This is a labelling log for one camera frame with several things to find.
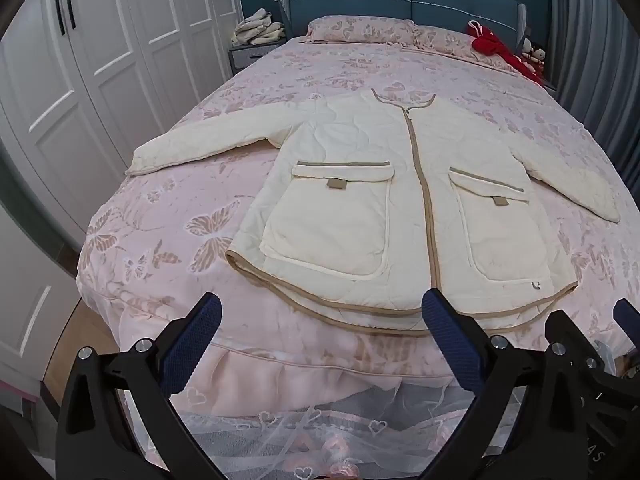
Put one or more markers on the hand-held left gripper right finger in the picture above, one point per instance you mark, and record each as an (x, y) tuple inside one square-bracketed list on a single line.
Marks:
[(452, 342)]

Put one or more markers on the grey-blue curtain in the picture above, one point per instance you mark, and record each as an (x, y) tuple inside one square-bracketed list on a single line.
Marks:
[(590, 60)]

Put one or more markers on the plush toy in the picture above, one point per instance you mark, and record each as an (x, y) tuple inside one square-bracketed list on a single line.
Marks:
[(532, 52)]

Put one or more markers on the pile of cream clothes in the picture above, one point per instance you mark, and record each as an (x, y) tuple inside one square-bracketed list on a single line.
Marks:
[(257, 27)]

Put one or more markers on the pink floral bedspread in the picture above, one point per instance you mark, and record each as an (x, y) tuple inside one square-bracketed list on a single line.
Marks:
[(300, 70)]

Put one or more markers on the grey nightstand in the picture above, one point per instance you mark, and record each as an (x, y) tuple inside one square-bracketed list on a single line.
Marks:
[(245, 57)]

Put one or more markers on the lace bed skirt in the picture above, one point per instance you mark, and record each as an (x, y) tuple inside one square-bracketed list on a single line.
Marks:
[(280, 425)]

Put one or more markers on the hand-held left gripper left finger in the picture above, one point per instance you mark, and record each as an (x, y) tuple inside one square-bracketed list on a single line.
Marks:
[(192, 345)]

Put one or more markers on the cream quilted jacket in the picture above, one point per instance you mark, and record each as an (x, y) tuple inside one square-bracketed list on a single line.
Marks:
[(340, 230)]

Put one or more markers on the white panelled wardrobe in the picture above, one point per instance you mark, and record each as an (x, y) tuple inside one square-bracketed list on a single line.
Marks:
[(125, 35)]

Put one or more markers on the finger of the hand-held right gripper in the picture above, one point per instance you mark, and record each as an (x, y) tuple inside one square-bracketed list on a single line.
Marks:
[(627, 316), (557, 325)]

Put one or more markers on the white panelled door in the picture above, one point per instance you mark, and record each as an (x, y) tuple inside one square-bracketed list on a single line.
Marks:
[(30, 320)]

